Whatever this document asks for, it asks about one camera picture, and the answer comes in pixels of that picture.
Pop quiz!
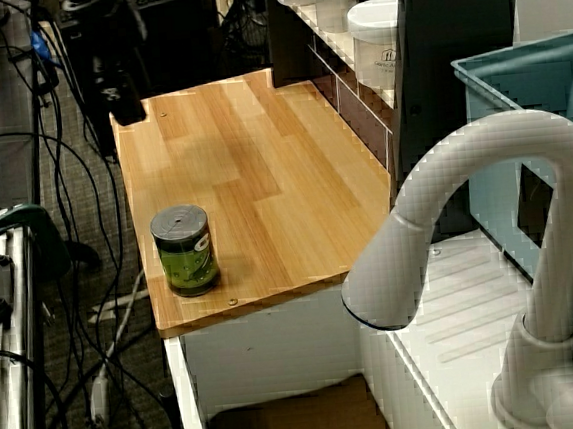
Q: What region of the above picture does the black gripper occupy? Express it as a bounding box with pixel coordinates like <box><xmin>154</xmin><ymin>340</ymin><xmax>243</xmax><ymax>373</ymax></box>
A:
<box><xmin>89</xmin><ymin>49</ymin><xmax>149</xmax><ymax>131</ymax></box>

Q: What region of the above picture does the green can with grey lid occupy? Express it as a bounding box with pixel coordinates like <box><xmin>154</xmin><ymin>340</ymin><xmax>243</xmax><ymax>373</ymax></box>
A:
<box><xmin>147</xmin><ymin>202</ymin><xmax>223</xmax><ymax>301</ymax></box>

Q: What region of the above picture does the white toy sink unit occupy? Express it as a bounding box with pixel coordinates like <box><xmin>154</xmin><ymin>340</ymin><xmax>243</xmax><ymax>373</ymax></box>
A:
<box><xmin>155</xmin><ymin>222</ymin><xmax>573</xmax><ymax>429</ymax></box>

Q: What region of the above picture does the black computer case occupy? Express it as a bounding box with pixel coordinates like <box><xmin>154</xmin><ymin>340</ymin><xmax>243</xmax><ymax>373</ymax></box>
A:
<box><xmin>132</xmin><ymin>0</ymin><xmax>217</xmax><ymax>97</ymax></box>

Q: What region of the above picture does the blue tape piece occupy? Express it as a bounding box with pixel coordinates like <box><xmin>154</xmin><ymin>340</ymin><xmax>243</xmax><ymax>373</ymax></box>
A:
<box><xmin>27</xmin><ymin>25</ymin><xmax>52</xmax><ymax>65</ymax></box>

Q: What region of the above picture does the green clamp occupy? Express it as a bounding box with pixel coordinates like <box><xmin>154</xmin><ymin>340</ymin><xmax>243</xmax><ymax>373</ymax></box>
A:
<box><xmin>0</xmin><ymin>198</ymin><xmax>73</xmax><ymax>287</ymax></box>

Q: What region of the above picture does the wooden countertop board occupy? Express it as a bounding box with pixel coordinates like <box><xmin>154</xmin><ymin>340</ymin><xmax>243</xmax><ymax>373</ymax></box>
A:
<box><xmin>105</xmin><ymin>58</ymin><xmax>405</xmax><ymax>343</ymax></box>

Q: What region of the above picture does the black shelf side panel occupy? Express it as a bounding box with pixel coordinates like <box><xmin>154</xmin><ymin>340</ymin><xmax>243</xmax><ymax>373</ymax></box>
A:
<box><xmin>264</xmin><ymin>0</ymin><xmax>317</xmax><ymax>89</ymax></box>

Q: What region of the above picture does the cream shelf ledge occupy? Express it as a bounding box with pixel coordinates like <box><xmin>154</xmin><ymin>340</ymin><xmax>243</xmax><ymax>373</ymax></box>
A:
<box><xmin>267</xmin><ymin>0</ymin><xmax>401</xmax><ymax>122</ymax></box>

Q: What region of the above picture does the dark tile backsplash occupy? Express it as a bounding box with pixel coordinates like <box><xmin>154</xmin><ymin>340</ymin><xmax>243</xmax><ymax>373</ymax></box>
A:
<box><xmin>306</xmin><ymin>31</ymin><xmax>397</xmax><ymax>182</ymax></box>

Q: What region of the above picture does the white jar with house print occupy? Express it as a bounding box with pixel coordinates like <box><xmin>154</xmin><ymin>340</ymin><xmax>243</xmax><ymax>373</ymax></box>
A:
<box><xmin>344</xmin><ymin>0</ymin><xmax>407</xmax><ymax>95</ymax></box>

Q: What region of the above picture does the white power strip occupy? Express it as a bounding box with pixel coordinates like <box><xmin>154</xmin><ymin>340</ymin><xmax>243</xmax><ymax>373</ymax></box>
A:
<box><xmin>84</xmin><ymin>364</ymin><xmax>117</xmax><ymax>429</ymax></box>

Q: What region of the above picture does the dark grey upright panel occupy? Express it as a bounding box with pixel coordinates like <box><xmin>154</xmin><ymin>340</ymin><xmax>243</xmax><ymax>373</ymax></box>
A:
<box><xmin>379</xmin><ymin>0</ymin><xmax>543</xmax><ymax>240</ymax></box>

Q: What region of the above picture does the blue plastic bin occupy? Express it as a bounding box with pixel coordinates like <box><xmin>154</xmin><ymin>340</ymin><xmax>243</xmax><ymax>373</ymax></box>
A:
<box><xmin>447</xmin><ymin>30</ymin><xmax>573</xmax><ymax>384</ymax></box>

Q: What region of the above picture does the thick black cable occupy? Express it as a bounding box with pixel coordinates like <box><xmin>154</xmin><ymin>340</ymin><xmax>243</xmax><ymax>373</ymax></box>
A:
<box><xmin>21</xmin><ymin>0</ymin><xmax>179</xmax><ymax>429</ymax></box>

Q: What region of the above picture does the white cable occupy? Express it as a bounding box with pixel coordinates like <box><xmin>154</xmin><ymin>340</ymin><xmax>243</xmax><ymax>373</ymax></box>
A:
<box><xmin>84</xmin><ymin>269</ymin><xmax>157</xmax><ymax>378</ymax></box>

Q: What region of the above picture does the silver metal rail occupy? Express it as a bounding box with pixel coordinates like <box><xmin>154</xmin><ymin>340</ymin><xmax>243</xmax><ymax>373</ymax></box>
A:
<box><xmin>0</xmin><ymin>216</ymin><xmax>53</xmax><ymax>429</ymax></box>

